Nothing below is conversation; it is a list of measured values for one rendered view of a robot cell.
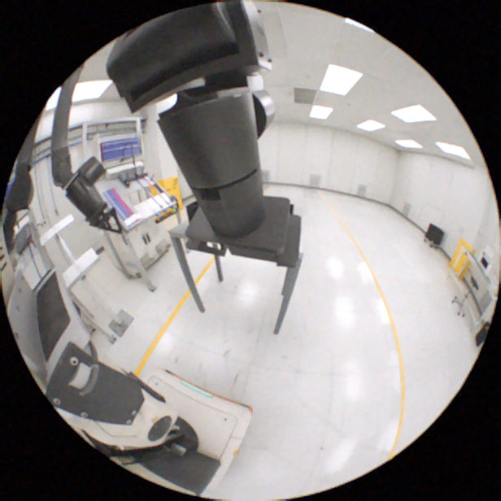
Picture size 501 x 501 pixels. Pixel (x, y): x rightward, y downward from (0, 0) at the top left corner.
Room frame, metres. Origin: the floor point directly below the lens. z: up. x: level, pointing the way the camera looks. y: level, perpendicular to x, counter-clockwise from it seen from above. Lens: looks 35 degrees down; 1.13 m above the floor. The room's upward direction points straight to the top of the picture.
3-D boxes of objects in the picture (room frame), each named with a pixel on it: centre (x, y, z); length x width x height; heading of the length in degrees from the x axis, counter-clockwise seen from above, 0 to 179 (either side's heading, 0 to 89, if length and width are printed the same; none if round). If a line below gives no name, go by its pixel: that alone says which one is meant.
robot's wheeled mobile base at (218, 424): (-0.31, 0.37, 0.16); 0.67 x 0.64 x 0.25; 163
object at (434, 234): (1.89, -5.37, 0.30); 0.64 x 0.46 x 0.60; 78
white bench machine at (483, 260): (-0.15, -4.27, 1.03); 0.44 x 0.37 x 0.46; 171
